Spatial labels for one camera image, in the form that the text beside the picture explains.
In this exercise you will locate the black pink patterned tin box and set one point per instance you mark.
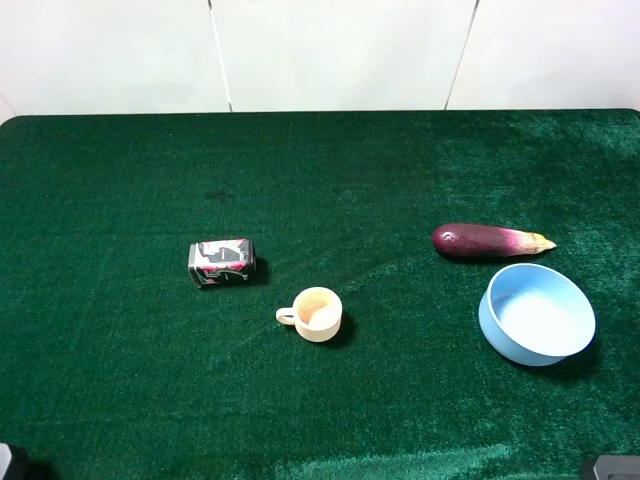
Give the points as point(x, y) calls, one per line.
point(222, 262)

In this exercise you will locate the light blue bowl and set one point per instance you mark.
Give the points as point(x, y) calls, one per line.
point(535, 316)

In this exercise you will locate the cream ceramic cup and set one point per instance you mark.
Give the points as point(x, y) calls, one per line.
point(316, 314)

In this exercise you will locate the green velvet table cloth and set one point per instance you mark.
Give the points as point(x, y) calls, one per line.
point(115, 365)

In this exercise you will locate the black robot base left corner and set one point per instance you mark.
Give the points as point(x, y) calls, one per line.
point(14, 462)

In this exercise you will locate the purple eggplant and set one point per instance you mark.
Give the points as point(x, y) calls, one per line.
point(467, 240)

